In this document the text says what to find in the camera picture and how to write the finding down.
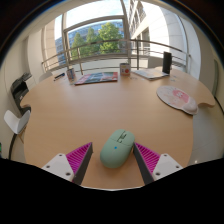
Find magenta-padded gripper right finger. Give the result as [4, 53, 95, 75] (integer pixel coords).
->
[132, 142, 184, 186]

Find red dark magazine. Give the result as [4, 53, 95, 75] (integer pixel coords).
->
[73, 71, 119, 86]

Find black printer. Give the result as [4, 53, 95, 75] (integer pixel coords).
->
[10, 72, 33, 116]

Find metal balcony railing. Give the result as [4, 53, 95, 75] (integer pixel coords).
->
[41, 38, 191, 73]

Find printed drinking glass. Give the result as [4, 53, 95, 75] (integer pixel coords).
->
[66, 67, 77, 83]

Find white mug with red print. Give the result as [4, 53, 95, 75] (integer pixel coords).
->
[119, 62, 131, 77]

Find tall black cylinder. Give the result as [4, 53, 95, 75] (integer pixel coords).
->
[162, 51, 173, 75]

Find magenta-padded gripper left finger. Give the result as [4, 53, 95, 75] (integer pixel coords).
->
[41, 142, 94, 186]

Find light blue magazine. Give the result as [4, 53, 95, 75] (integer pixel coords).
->
[133, 67, 170, 81]

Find mint green computer mouse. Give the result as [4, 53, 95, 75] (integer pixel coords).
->
[99, 129, 136, 169]

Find black pen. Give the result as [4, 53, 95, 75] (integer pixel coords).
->
[53, 72, 66, 82]

